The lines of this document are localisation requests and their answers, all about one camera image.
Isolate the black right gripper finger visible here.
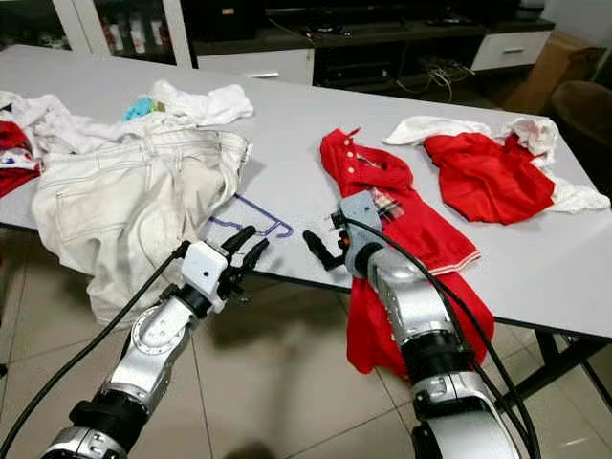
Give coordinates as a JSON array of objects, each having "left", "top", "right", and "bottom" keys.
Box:
[{"left": 300, "top": 229, "right": 346, "bottom": 272}]

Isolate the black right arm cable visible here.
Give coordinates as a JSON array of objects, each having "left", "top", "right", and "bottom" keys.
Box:
[{"left": 342, "top": 216, "right": 543, "bottom": 459}]

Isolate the purple plastic clothes hanger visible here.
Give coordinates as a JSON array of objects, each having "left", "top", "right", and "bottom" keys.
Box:
[{"left": 205, "top": 193, "right": 295, "bottom": 241}]

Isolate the black low TV bench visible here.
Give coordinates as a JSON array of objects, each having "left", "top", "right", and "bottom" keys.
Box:
[{"left": 180, "top": 0, "right": 557, "bottom": 98}]

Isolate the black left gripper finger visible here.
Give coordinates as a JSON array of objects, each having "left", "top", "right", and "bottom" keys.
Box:
[
  {"left": 217, "top": 225, "right": 258, "bottom": 255},
  {"left": 233, "top": 238, "right": 272, "bottom": 280}
]

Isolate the red polo shirt plaid trim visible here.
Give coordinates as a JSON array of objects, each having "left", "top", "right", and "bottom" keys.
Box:
[{"left": 319, "top": 126, "right": 497, "bottom": 380}]

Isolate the white long-sleeve shirt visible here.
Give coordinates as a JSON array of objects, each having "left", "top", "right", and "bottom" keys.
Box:
[{"left": 0, "top": 90, "right": 127, "bottom": 161}]

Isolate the large brown cardboard box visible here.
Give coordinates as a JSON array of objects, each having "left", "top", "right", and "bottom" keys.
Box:
[{"left": 500, "top": 30, "right": 610, "bottom": 117}]

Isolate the red sweater with white band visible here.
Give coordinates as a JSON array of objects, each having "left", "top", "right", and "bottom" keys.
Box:
[{"left": 0, "top": 119, "right": 46, "bottom": 199}]

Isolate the black table leg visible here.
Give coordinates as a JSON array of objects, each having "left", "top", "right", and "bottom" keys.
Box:
[{"left": 505, "top": 330, "right": 612, "bottom": 414}]

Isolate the red jacket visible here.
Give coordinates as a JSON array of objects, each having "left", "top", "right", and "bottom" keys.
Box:
[{"left": 423, "top": 131, "right": 558, "bottom": 227}]

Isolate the white side drawer unit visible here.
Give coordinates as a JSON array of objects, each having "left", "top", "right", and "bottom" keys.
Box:
[{"left": 468, "top": 28, "right": 556, "bottom": 74}]

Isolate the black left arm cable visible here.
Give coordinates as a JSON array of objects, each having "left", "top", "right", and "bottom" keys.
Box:
[{"left": 0, "top": 242, "right": 189, "bottom": 459}]

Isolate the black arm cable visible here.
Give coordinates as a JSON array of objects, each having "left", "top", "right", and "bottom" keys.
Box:
[
  {"left": 0, "top": 242, "right": 189, "bottom": 459},
  {"left": 342, "top": 216, "right": 543, "bottom": 459}
]

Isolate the cream denim jacket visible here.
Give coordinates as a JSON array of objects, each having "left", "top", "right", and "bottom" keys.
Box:
[{"left": 30, "top": 128, "right": 253, "bottom": 327}]

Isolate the white cabinet with glass doors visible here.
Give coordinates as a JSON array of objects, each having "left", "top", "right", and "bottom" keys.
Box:
[{"left": 0, "top": 0, "right": 194, "bottom": 69}]

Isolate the tangle of pale cables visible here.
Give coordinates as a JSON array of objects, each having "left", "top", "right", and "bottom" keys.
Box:
[{"left": 392, "top": 55, "right": 481, "bottom": 103}]

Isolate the brown chair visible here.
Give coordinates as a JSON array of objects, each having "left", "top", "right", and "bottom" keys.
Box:
[{"left": 549, "top": 77, "right": 612, "bottom": 151}]

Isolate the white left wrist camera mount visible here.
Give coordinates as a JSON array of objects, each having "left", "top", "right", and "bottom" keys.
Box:
[{"left": 179, "top": 240, "right": 231, "bottom": 301}]

